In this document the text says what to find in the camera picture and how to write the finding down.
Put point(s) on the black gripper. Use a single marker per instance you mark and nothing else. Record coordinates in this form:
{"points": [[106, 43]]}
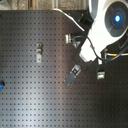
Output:
{"points": [[80, 65]]}

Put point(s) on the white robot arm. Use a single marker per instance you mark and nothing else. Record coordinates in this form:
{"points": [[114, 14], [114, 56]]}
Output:
{"points": [[105, 22]]}

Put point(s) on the black perforated breadboard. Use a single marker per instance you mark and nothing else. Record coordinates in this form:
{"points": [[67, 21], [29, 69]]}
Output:
{"points": [[35, 95]]}

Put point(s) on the metal cable clip fixture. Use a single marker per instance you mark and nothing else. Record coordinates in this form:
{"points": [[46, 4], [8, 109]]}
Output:
{"points": [[39, 52]]}

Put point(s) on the metal bracket with green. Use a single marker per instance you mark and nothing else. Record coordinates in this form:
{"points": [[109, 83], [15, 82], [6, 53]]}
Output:
{"points": [[68, 39]]}

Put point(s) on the silver connector block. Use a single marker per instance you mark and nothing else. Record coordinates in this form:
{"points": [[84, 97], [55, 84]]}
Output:
{"points": [[100, 72]]}

